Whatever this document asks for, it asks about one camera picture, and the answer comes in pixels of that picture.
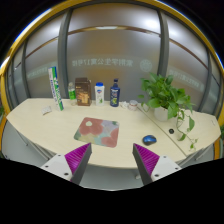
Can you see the white plant pot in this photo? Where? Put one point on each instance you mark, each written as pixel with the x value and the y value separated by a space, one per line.
pixel 161 114

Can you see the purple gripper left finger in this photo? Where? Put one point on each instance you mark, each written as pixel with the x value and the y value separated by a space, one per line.
pixel 71 166

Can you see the green plastic bottle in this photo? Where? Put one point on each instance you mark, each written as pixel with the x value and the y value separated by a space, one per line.
pixel 72 94

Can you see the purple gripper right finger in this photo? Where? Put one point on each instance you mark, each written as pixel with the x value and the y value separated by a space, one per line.
pixel 151 166

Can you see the brown carton box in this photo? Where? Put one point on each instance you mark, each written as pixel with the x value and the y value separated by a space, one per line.
pixel 83 91

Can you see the small white jar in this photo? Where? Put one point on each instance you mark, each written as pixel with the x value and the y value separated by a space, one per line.
pixel 133 105

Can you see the small white packet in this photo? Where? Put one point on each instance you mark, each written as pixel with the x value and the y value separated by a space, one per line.
pixel 46 110

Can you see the green white shuttlecock tube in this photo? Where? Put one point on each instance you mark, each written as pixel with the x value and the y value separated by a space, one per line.
pixel 55 88

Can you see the dark blue shampoo bottle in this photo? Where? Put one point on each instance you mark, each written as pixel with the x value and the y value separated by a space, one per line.
pixel 114 94

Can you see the crumpled white tissue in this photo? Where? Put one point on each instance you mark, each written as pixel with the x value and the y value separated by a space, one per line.
pixel 124 104

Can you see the blue computer mouse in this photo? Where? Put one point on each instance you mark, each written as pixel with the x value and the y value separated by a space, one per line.
pixel 149 140

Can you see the green potted plant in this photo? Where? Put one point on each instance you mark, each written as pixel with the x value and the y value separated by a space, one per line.
pixel 159 93

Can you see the white lotion bottle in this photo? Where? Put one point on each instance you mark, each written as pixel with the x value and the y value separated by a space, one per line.
pixel 99 93

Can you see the floral mouse pad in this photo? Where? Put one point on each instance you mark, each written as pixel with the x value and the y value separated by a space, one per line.
pixel 98 132

